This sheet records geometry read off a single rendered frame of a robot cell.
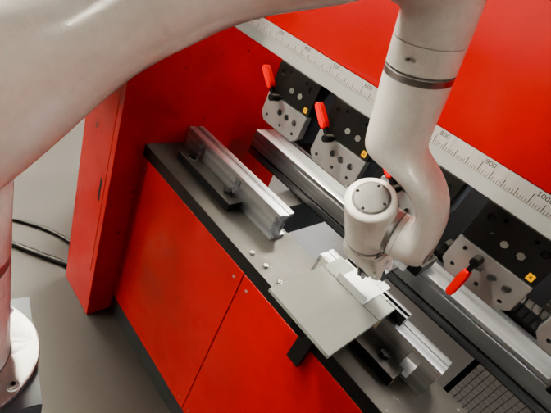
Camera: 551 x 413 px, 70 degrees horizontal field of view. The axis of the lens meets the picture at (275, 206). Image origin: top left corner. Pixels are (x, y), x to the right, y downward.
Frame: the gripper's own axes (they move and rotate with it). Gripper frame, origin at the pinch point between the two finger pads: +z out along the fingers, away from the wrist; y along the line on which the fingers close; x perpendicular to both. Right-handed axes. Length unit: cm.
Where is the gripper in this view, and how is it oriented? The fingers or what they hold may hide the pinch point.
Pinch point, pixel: (365, 270)
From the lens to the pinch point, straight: 91.5
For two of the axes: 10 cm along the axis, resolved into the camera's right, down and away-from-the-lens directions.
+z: 1.7, 5.0, 8.5
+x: -7.6, 6.2, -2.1
